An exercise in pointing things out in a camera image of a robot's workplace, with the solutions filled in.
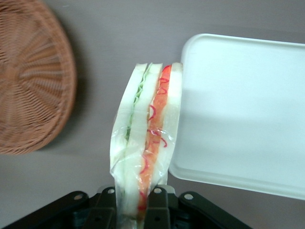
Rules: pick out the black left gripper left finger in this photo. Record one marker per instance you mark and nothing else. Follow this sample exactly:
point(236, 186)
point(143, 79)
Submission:
point(95, 212)

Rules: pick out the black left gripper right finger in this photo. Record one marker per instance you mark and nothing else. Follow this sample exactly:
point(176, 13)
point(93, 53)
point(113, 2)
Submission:
point(162, 210)

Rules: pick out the plastic sandwich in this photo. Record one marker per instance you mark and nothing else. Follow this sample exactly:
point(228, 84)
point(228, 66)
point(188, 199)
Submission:
point(143, 119)

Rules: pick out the white plastic tray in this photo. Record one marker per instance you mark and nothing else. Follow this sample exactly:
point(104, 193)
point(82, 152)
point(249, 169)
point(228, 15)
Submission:
point(238, 114)

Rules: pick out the large brown wicker basket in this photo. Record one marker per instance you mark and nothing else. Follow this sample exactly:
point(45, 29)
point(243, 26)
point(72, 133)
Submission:
point(31, 76)

